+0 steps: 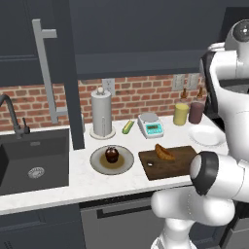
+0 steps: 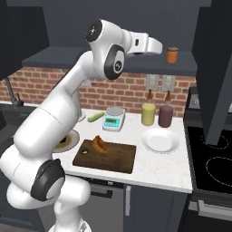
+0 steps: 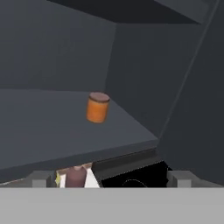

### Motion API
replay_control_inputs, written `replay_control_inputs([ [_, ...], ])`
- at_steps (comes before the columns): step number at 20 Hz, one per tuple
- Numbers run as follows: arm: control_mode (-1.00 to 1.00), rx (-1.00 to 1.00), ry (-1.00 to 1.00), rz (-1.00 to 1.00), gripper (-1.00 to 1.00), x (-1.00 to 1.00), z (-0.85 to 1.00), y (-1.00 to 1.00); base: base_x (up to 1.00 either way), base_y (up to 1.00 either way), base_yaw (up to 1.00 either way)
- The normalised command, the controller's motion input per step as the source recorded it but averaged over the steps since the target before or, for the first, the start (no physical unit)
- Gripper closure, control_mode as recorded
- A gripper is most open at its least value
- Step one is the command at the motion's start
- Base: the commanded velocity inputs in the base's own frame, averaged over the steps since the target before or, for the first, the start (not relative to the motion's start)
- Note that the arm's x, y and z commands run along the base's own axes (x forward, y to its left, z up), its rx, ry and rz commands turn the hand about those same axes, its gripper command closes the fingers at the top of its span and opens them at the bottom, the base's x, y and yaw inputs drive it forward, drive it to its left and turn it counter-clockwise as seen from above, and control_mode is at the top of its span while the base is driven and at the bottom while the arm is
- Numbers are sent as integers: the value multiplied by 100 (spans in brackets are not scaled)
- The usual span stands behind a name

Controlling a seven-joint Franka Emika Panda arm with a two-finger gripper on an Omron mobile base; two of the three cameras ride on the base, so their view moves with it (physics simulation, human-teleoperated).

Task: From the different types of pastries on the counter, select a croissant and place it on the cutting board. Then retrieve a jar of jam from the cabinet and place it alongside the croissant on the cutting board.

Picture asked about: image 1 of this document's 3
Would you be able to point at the grey round plate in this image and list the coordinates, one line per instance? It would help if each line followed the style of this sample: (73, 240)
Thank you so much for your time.
(97, 160)

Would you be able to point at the dark purple jar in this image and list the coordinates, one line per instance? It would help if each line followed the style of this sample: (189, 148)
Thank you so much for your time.
(196, 113)

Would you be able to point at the grey wall switch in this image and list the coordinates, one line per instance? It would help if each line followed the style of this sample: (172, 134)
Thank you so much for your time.
(193, 81)
(178, 82)

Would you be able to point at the brown croissant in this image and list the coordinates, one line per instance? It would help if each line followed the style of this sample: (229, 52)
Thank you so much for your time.
(164, 153)

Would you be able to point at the dark wooden cutting board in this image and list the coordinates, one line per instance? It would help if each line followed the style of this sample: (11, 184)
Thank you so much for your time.
(168, 167)

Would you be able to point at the grey wall outlet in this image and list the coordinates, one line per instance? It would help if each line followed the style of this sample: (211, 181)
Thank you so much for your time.
(108, 85)

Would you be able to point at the dark grey drawer unit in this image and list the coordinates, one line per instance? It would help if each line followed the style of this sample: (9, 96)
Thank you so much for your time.
(238, 233)

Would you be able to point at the yellow-green corn cob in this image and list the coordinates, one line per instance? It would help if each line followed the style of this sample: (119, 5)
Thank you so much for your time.
(128, 127)

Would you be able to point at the white round plate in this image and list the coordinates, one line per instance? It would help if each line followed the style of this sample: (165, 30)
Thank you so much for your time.
(206, 135)

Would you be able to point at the grey dishwasher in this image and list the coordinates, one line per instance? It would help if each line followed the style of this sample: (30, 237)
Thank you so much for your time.
(123, 231)

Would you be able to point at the chocolate muffin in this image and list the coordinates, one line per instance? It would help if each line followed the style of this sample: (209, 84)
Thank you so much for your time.
(112, 155)

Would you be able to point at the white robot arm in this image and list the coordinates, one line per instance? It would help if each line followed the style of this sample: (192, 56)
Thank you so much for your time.
(194, 207)

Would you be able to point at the yellow jar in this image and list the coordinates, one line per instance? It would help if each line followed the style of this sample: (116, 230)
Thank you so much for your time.
(181, 115)

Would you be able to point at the dark wall cabinets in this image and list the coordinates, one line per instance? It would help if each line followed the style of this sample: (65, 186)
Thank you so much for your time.
(146, 35)

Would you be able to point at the dark grey tap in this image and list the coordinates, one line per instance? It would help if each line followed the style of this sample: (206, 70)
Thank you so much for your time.
(13, 116)

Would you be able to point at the dark cabinet door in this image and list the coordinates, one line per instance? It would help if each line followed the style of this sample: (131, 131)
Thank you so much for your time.
(19, 39)

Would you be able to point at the brown bottle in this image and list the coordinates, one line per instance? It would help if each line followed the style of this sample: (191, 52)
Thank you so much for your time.
(184, 94)
(200, 93)

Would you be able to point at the black sink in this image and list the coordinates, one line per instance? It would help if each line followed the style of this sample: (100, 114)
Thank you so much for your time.
(32, 162)

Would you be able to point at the white kitchen scale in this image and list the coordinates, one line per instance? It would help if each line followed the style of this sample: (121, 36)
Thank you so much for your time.
(150, 125)

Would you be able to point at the grey paper towel holder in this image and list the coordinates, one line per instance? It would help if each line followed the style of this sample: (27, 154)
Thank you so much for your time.
(101, 112)

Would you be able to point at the dark base cabinet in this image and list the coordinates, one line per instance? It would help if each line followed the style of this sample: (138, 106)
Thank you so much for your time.
(39, 230)

